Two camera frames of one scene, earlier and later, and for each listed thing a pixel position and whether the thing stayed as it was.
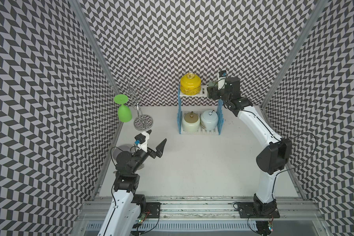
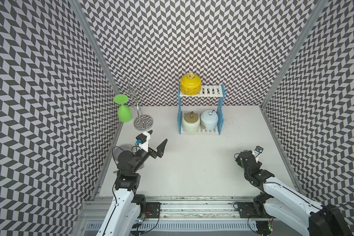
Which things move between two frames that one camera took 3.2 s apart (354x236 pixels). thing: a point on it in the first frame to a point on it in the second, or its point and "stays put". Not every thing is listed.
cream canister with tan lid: (191, 122) stays put
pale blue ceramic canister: (209, 120) stays put
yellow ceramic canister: (190, 84) stays put
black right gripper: (213, 90) to (237, 160)
